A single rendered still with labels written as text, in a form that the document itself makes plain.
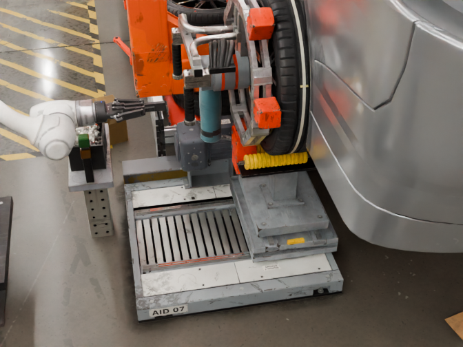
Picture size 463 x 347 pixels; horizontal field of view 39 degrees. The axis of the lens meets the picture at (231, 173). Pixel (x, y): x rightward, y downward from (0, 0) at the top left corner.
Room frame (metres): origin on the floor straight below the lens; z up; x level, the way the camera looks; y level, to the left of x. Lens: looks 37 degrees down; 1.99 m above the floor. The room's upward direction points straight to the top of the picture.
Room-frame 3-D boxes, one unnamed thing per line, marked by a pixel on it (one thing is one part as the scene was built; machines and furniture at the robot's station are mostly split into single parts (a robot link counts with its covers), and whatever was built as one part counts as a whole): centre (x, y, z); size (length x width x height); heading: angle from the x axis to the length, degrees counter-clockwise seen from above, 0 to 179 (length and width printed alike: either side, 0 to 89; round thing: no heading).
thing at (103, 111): (1.89, 0.42, 0.83); 0.09 x 0.08 x 0.07; 101
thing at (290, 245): (2.19, -0.22, 0.13); 0.50 x 0.36 x 0.10; 11
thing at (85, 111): (1.88, 0.49, 0.83); 0.09 x 0.06 x 0.09; 11
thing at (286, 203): (2.19, -0.22, 0.32); 0.40 x 0.30 x 0.28; 11
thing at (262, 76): (2.16, -0.05, 0.85); 0.54 x 0.07 x 0.54; 11
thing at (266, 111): (1.85, -0.12, 0.85); 0.09 x 0.08 x 0.07; 11
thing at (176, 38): (2.28, 0.18, 0.93); 0.09 x 0.05 x 0.05; 101
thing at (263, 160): (2.06, -0.17, 0.51); 0.29 x 0.06 x 0.06; 101
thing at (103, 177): (2.18, 0.58, 0.44); 0.43 x 0.17 x 0.03; 11
